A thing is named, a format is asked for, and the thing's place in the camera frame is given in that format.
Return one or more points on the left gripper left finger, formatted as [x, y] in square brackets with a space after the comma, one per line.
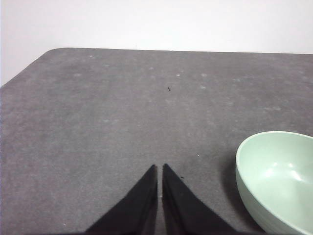
[132, 215]

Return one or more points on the pale green ribbed bowl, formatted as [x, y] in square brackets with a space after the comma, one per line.
[276, 176]

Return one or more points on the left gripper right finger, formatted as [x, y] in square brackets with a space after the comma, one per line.
[185, 215]

